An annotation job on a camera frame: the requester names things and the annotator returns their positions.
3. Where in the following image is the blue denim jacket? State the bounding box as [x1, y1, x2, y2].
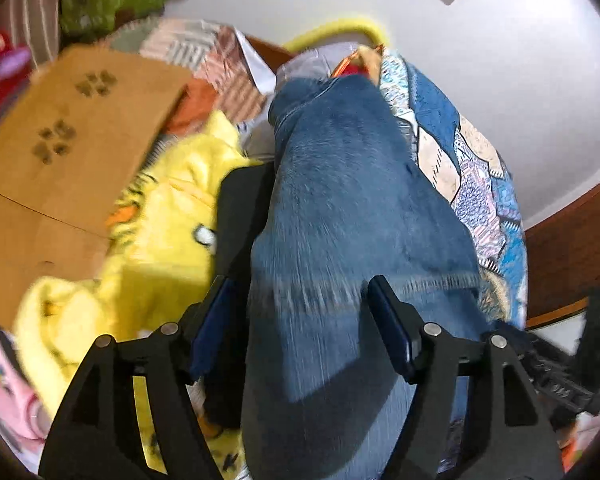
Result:
[242, 75, 488, 479]

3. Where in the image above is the yellow duck hoodie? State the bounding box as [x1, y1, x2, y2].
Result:
[15, 110, 253, 415]

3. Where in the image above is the black garment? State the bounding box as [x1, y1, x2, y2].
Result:
[204, 162, 275, 429]

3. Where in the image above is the blue patchwork bedspread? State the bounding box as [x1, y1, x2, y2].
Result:
[378, 49, 528, 328]

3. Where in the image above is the brown cardboard paw box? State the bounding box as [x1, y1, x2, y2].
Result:
[0, 46, 190, 328]

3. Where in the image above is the yellow curved pillow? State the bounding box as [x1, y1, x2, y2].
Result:
[283, 15, 389, 53]

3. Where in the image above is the striped red curtain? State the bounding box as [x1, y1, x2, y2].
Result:
[0, 0, 60, 70]

